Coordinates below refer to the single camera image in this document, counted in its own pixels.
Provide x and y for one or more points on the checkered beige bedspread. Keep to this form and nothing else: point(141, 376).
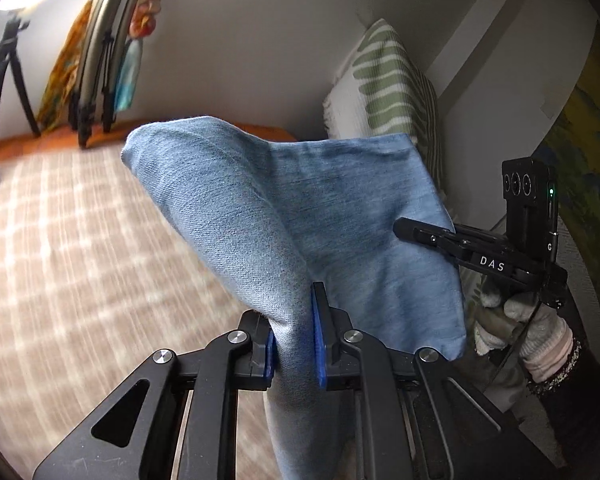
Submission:
point(80, 260)

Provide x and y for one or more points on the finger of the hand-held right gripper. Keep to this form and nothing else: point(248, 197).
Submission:
point(420, 232)

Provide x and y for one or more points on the blue pants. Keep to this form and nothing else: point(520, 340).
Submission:
point(330, 200)

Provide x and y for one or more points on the person's right hand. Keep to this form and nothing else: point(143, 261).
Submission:
point(545, 340)

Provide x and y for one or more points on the orange patterned cloth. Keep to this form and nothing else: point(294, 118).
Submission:
point(62, 75)

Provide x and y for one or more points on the person's right forearm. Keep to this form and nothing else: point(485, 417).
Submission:
point(580, 410)

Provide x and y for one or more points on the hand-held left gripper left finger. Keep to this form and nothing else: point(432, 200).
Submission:
point(269, 355)

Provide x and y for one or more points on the orange floral cloth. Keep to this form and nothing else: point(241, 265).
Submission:
point(150, 5)

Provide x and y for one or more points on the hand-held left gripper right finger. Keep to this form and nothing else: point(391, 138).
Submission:
point(319, 340)

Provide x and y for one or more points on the teal cloth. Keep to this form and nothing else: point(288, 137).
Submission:
point(127, 77)

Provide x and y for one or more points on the white pillow green leaf print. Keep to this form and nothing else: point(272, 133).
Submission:
point(380, 75)

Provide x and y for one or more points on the folded black stand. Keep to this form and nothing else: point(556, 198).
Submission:
point(87, 95)

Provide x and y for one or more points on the colourful wall painting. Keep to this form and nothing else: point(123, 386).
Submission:
point(590, 150)

